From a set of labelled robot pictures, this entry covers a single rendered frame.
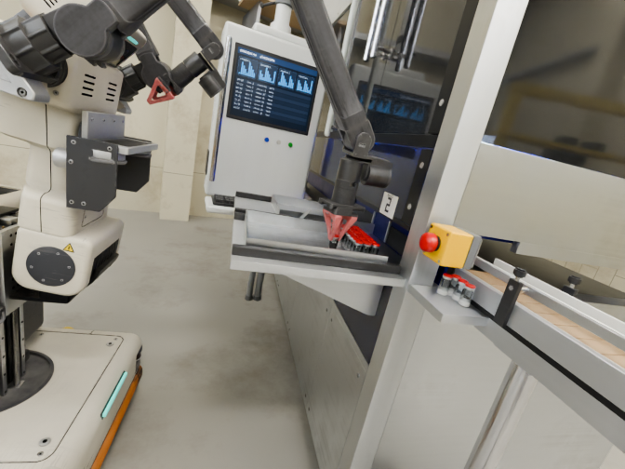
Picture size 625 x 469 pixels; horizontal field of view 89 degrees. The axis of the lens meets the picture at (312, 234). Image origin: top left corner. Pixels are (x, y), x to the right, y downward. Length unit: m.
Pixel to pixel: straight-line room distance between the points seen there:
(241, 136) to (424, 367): 1.22
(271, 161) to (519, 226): 1.13
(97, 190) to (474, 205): 0.85
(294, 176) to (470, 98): 1.09
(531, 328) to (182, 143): 3.55
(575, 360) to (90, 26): 0.93
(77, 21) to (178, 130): 3.11
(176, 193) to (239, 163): 2.33
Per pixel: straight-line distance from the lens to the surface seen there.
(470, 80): 0.76
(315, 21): 0.74
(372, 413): 0.98
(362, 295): 0.86
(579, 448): 1.61
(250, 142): 1.61
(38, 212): 0.97
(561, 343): 0.66
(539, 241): 0.96
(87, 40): 0.73
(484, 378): 1.08
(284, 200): 1.30
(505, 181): 0.84
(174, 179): 3.86
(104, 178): 0.87
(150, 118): 4.07
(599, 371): 0.63
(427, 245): 0.67
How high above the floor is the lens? 1.13
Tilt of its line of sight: 15 degrees down
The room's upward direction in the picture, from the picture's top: 12 degrees clockwise
